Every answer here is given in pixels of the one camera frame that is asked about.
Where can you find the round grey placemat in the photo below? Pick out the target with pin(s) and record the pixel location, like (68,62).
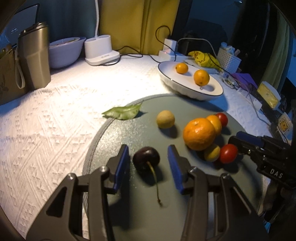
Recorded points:
(184,197)

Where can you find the cardboard box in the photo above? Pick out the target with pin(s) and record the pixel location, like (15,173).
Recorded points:
(9,88)

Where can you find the white desk lamp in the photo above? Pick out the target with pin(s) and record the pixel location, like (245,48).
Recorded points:
(98,50)

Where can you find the small orange kumquat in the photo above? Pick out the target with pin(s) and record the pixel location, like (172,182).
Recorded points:
(181,68)

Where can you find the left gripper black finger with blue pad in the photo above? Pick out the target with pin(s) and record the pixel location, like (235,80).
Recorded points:
(61,216)
(234,216)

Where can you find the small orange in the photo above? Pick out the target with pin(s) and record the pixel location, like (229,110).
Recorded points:
(214,120)

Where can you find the red cherry tomato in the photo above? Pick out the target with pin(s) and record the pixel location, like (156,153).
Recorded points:
(223,119)
(228,154)

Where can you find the green curtain right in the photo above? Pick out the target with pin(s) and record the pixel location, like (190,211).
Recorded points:
(277,61)

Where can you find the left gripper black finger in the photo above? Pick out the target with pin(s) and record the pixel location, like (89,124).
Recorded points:
(244,148)

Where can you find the large mandarin orange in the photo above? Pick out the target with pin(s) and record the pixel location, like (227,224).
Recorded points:
(199,134)

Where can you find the purple cloth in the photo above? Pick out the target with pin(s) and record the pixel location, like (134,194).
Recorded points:
(245,81)

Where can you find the white lace tablecloth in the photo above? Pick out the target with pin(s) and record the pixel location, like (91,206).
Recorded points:
(46,134)

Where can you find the blue curtain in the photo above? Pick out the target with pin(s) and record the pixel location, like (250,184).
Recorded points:
(68,18)

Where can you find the small yellow-green fruit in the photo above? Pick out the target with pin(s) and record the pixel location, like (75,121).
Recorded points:
(212,153)

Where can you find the tablet screen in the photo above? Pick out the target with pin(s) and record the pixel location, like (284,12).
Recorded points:
(21,20)

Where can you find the green leaf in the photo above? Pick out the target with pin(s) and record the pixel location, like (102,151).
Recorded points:
(123,112)

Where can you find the steel tumbler with lid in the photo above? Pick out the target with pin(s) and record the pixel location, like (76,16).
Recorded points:
(32,57)

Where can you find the tan longan fruit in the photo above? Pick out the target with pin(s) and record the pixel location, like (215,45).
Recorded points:
(165,119)

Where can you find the yellow snack bag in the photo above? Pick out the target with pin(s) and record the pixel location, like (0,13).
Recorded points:
(205,60)

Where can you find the yellow tissue box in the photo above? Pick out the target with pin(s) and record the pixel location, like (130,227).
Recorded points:
(269,94)

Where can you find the orange with stem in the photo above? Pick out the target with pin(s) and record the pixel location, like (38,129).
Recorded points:
(201,77)

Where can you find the yellow curtain left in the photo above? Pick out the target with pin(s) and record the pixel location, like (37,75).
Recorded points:
(142,25)

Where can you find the white power strip with charger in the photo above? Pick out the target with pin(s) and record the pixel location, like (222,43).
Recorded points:
(169,52)

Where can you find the white woven basket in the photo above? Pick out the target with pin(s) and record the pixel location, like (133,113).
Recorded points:
(227,57)

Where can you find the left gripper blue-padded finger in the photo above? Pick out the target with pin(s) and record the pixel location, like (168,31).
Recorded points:
(253,140)

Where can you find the white shallow bowl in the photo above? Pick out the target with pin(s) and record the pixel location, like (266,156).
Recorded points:
(184,83)

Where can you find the red cherry tomato front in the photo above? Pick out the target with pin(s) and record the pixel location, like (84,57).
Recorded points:
(228,154)

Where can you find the dark cherry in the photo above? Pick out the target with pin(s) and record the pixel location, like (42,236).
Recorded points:
(146,161)

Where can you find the lavender mixing bowl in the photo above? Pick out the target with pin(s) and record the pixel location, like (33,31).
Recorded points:
(65,52)

